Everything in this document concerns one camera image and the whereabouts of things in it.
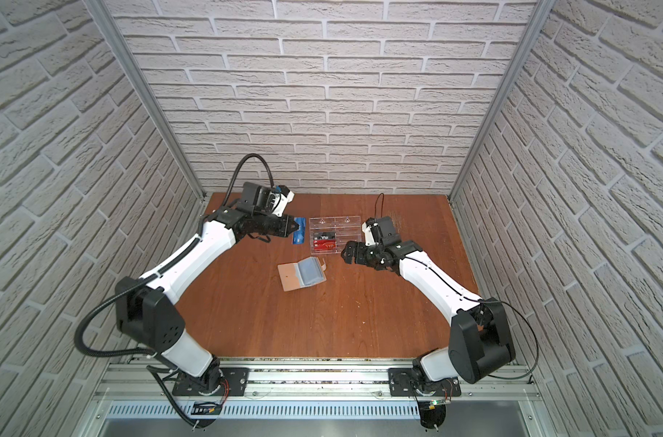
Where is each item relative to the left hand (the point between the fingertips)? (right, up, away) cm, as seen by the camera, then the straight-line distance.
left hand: (305, 223), depth 82 cm
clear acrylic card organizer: (+14, -2, +24) cm, 27 cm away
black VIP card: (+5, -5, +18) cm, 19 cm away
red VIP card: (+5, -8, +18) cm, 21 cm away
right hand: (+17, -10, +3) cm, 20 cm away
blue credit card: (-2, -4, +2) cm, 5 cm away
